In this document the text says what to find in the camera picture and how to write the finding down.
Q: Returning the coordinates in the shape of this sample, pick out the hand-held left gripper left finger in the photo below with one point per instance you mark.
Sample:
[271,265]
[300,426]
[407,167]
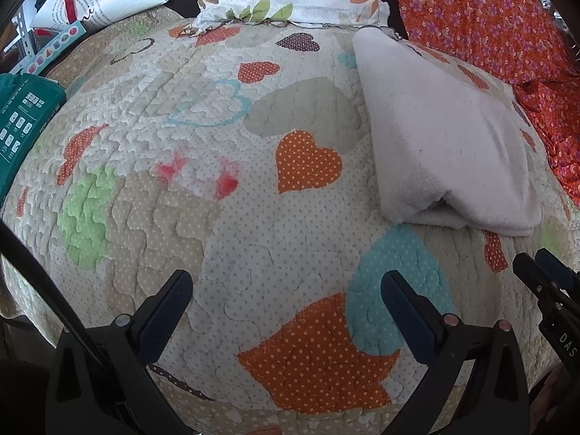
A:
[158,321]

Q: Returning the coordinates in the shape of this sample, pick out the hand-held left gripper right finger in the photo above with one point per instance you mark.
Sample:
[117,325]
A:
[412,317]

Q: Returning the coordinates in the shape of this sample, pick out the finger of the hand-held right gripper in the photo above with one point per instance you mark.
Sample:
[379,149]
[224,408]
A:
[559,265]
[537,276]

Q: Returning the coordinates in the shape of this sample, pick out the white towel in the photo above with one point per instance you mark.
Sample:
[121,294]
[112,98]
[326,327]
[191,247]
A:
[444,145]

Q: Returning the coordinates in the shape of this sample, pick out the heart print quilt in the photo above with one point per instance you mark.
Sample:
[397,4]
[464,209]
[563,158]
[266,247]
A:
[253,217]

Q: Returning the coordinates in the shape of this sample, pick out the teal cardboard box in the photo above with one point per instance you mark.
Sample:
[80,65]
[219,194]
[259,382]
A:
[22,118]

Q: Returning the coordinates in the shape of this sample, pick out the orange floral cloth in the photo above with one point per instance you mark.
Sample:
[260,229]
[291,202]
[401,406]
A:
[489,27]

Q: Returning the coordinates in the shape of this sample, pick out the pale box with coloured shapes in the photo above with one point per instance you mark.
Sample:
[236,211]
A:
[50,50]

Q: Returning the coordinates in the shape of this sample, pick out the grey metal rack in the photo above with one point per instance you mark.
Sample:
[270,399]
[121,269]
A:
[20,36]

